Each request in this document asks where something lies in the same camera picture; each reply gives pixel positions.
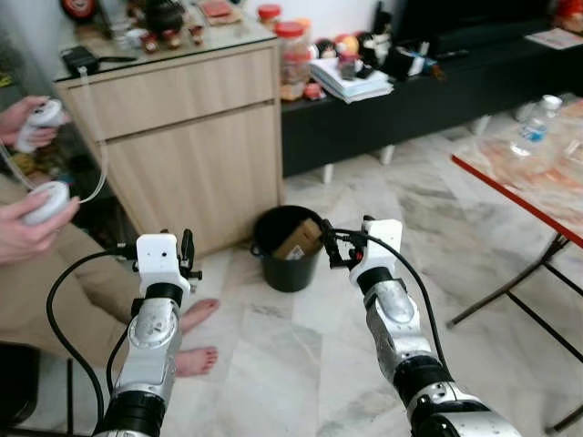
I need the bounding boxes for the clear plastic water bottle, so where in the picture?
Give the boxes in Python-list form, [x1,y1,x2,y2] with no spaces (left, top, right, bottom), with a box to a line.
[509,94,564,161]

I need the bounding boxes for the black plastic rubbish bin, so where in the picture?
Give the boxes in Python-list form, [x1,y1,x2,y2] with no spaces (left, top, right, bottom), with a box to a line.
[251,205,328,293]

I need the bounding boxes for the person's legs in beige trousers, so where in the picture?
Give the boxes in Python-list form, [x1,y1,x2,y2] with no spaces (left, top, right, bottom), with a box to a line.
[0,173,151,367]

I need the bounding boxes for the black chair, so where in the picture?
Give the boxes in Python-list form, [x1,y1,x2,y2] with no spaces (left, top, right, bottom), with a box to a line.
[0,340,76,434]

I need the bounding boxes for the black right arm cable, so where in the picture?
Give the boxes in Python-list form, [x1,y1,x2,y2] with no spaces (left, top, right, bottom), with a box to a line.
[326,227,449,367]

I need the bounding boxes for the large red-lidded snack jar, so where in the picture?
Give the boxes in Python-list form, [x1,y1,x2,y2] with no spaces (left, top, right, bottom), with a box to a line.
[274,20,313,102]

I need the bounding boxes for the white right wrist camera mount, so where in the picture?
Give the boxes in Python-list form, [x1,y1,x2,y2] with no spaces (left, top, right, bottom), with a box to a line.
[361,218,404,275]

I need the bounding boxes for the white handheld controller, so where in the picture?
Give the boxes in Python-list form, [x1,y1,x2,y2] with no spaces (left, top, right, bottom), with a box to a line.
[20,180,72,227]
[16,99,66,154]

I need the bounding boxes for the person's bare left foot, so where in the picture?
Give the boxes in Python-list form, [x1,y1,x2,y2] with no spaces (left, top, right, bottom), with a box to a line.
[177,298,220,334]

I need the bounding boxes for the small red-lidded jar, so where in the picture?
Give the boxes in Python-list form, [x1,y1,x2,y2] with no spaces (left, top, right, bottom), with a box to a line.
[256,4,282,29]

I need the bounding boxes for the person's right hand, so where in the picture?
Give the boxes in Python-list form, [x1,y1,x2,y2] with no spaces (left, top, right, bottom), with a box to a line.
[0,191,81,267]

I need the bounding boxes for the light wood cabinet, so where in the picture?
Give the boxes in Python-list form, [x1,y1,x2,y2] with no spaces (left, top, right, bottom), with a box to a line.
[54,22,286,258]

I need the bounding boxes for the black television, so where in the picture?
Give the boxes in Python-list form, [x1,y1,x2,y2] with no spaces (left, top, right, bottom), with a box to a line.
[391,0,558,48]

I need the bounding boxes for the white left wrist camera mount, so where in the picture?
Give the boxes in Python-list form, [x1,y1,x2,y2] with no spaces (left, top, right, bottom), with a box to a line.
[134,233,193,289]

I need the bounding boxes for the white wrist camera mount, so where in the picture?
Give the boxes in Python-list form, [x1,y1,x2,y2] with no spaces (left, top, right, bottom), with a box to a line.
[361,218,404,275]
[134,233,193,289]

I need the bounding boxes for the stack of white papers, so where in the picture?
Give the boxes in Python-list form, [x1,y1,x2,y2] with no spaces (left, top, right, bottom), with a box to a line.
[309,58,395,104]

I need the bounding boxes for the dark teapot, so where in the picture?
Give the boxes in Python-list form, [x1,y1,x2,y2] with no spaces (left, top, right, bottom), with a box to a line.
[143,0,189,38]

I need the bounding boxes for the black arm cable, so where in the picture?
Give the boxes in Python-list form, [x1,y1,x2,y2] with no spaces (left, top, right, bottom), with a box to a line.
[326,227,449,367]
[46,247,139,431]

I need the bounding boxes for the person's bare right foot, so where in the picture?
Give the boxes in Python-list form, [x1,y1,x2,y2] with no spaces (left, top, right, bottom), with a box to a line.
[172,345,219,378]

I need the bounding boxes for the white and red leaflet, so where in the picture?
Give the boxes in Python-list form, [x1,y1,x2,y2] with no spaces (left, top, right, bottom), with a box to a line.
[526,26,583,51]

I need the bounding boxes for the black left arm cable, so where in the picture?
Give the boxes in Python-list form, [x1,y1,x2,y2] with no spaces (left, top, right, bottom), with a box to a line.
[46,247,139,431]

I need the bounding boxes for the black charger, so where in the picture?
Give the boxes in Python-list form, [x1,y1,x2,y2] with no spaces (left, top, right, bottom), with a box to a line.
[61,45,138,79]

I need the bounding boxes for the red and gold figurine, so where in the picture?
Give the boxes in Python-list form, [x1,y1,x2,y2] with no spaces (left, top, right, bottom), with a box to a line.
[555,0,583,34]

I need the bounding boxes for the person's bare foot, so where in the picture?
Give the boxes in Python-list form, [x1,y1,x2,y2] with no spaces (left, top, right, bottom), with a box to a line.
[172,345,219,378]
[177,298,220,334]

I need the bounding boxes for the thin white cable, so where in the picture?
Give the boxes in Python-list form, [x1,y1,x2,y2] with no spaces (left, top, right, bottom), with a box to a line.
[77,67,111,204]

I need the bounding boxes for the pink marble table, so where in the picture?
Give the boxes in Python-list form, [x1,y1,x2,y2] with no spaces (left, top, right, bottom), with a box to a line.
[445,95,583,434]

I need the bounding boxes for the long black TV console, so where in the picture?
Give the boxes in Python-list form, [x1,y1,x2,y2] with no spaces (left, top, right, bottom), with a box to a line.
[280,35,583,187]

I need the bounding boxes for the person's left hand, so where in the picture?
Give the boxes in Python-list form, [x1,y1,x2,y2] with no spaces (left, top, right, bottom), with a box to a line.
[0,95,70,151]

